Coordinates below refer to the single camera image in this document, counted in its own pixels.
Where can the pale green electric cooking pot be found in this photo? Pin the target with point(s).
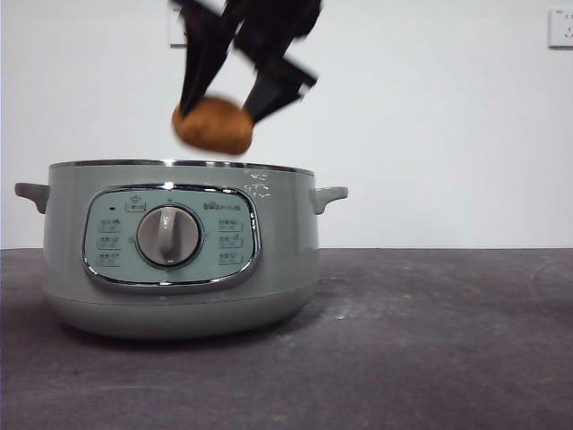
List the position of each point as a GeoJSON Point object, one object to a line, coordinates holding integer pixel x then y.
{"type": "Point", "coordinates": [67, 269]}

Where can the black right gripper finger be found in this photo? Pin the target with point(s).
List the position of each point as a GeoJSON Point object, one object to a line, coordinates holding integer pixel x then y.
{"type": "Point", "coordinates": [271, 96]}
{"type": "Point", "coordinates": [203, 58]}

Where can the brown potato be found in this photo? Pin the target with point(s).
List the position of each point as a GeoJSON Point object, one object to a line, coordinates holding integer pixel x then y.
{"type": "Point", "coordinates": [212, 130]}

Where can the white wall socket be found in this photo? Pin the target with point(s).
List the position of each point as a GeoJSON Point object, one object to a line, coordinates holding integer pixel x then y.
{"type": "Point", "coordinates": [177, 38]}
{"type": "Point", "coordinates": [563, 29]}

